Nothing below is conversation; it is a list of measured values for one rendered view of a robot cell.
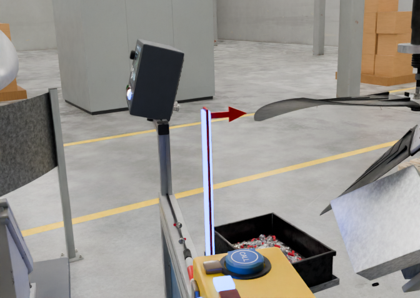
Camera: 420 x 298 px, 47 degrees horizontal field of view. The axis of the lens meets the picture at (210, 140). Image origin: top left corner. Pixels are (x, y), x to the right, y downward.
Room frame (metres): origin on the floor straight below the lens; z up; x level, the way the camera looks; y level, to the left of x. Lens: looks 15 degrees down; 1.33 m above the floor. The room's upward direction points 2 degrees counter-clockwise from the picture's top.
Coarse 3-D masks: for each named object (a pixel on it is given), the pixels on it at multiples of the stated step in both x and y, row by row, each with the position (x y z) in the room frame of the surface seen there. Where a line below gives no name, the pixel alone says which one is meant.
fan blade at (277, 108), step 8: (352, 96) 0.78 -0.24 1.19; (360, 96) 0.77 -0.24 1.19; (368, 96) 0.77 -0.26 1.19; (376, 96) 0.76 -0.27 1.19; (384, 96) 0.77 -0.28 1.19; (392, 96) 0.76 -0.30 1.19; (400, 96) 0.76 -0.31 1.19; (272, 104) 0.69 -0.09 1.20; (280, 104) 0.69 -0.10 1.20; (288, 104) 0.69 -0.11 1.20; (296, 104) 0.69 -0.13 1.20; (304, 104) 0.69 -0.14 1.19; (312, 104) 0.69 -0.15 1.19; (320, 104) 0.68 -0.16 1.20; (328, 104) 0.67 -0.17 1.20; (336, 104) 0.66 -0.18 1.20; (344, 104) 0.66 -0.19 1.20; (352, 104) 0.66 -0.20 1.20; (360, 104) 0.67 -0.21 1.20; (368, 104) 0.68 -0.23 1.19; (376, 104) 0.68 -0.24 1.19; (384, 104) 0.69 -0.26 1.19; (392, 104) 0.70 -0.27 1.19; (400, 104) 0.70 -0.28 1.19; (408, 104) 0.71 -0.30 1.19; (416, 104) 0.71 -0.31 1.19; (256, 112) 0.77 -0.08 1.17; (264, 112) 0.77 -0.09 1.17; (272, 112) 0.79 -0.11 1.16; (280, 112) 0.81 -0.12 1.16; (256, 120) 0.83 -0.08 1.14
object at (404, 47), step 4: (400, 44) 0.77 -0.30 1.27; (404, 44) 0.77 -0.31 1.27; (408, 44) 0.77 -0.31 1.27; (412, 44) 0.76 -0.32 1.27; (400, 48) 0.77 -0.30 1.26; (404, 48) 0.76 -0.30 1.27; (408, 48) 0.75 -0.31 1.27; (412, 48) 0.74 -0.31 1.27; (416, 48) 0.74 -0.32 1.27; (404, 52) 0.76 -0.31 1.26; (408, 52) 0.75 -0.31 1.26; (412, 52) 0.74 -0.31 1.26; (416, 52) 0.74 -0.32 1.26
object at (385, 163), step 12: (408, 132) 0.89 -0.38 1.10; (396, 144) 0.90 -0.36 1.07; (408, 144) 0.84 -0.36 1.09; (384, 156) 0.90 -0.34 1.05; (396, 156) 0.85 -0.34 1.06; (408, 156) 0.81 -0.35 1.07; (372, 168) 0.91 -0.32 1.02; (384, 168) 0.85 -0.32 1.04; (360, 180) 0.92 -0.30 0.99; (372, 180) 0.85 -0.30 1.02; (348, 192) 0.90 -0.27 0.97
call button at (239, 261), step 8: (232, 256) 0.45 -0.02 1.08; (240, 256) 0.45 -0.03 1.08; (248, 256) 0.45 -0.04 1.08; (256, 256) 0.45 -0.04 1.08; (232, 264) 0.44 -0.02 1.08; (240, 264) 0.44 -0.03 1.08; (248, 264) 0.44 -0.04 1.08; (256, 264) 0.44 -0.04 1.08; (240, 272) 0.43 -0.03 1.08; (248, 272) 0.43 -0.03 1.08; (256, 272) 0.44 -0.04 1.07
